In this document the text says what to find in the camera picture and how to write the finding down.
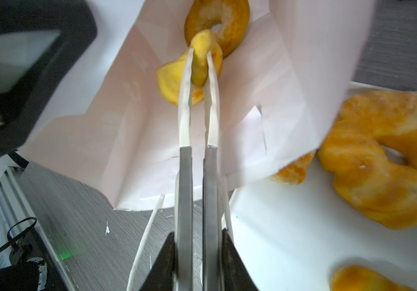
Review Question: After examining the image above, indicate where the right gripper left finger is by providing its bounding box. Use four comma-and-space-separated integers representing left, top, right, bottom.
174, 48, 194, 291

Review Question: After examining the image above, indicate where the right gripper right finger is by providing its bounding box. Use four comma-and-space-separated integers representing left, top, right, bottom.
202, 53, 224, 291

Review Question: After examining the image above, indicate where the white plastic tray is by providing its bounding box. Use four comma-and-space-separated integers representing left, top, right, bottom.
232, 87, 417, 291

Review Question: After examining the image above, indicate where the red white paper bag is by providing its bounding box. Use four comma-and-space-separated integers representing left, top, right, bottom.
17, 0, 377, 291

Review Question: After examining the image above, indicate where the yellow fake croissant bread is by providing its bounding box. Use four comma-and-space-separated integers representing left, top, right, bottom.
156, 29, 223, 105

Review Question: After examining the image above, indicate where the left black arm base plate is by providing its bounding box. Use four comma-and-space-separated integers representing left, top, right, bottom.
0, 217, 69, 291

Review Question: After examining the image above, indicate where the fake ring donut bread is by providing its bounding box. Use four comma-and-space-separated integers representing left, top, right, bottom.
184, 0, 250, 58

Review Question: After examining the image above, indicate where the pale fake bread roll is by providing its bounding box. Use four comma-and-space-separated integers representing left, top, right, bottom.
270, 150, 316, 185

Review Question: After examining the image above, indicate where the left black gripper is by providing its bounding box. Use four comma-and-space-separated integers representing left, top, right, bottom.
0, 1, 97, 157

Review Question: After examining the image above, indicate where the yellow fake braided bread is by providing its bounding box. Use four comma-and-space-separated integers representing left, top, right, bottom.
318, 90, 417, 229

